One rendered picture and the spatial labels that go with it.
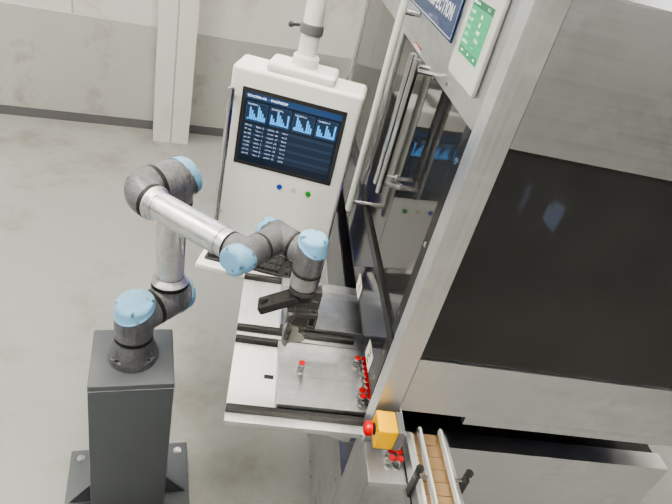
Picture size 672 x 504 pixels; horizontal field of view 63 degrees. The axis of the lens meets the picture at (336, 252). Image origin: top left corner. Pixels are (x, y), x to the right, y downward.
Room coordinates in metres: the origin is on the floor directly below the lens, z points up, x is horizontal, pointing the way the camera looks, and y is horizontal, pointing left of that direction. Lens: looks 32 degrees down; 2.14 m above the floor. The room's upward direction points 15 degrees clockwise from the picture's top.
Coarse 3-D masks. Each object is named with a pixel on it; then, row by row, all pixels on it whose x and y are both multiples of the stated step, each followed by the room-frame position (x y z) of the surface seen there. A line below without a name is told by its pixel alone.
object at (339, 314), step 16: (288, 288) 1.65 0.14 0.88; (336, 288) 1.70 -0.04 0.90; (352, 288) 1.72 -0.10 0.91; (320, 304) 1.61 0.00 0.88; (336, 304) 1.64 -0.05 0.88; (352, 304) 1.66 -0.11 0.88; (320, 320) 1.52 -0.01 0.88; (336, 320) 1.55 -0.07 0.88; (352, 320) 1.57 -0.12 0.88; (352, 336) 1.46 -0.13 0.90
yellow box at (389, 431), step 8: (376, 416) 1.03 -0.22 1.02; (384, 416) 1.03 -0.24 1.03; (392, 416) 1.03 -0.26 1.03; (400, 416) 1.04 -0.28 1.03; (376, 424) 1.01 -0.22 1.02; (384, 424) 1.00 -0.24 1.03; (392, 424) 1.01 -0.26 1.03; (400, 424) 1.01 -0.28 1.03; (376, 432) 0.99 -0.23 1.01; (384, 432) 0.98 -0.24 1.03; (392, 432) 0.98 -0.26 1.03; (400, 432) 0.99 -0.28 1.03; (376, 440) 0.98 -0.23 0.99; (384, 440) 0.98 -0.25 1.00; (392, 440) 0.98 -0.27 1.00; (400, 440) 0.99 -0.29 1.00; (384, 448) 0.98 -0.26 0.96; (392, 448) 0.99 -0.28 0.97
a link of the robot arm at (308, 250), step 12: (300, 240) 1.12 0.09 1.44; (312, 240) 1.11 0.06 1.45; (324, 240) 1.13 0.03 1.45; (288, 252) 1.12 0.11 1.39; (300, 252) 1.11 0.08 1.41; (312, 252) 1.10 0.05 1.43; (324, 252) 1.12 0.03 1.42; (300, 264) 1.10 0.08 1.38; (312, 264) 1.10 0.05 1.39; (300, 276) 1.10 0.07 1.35; (312, 276) 1.11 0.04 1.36
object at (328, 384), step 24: (288, 360) 1.29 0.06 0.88; (312, 360) 1.32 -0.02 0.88; (336, 360) 1.35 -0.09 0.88; (360, 360) 1.38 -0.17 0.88; (288, 384) 1.19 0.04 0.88; (312, 384) 1.21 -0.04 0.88; (336, 384) 1.24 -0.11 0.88; (360, 384) 1.27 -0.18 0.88; (288, 408) 1.08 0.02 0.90; (312, 408) 1.10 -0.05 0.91; (336, 408) 1.12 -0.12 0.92; (360, 408) 1.17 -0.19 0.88
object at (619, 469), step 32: (320, 448) 1.43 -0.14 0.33; (480, 448) 1.14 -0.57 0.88; (512, 448) 1.18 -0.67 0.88; (544, 448) 1.21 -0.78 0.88; (576, 448) 1.25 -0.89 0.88; (608, 448) 1.28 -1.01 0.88; (320, 480) 1.31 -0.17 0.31; (480, 480) 1.15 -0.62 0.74; (512, 480) 1.17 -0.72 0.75; (544, 480) 1.19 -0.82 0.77; (576, 480) 1.21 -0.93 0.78; (608, 480) 1.23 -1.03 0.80; (640, 480) 1.25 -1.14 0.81
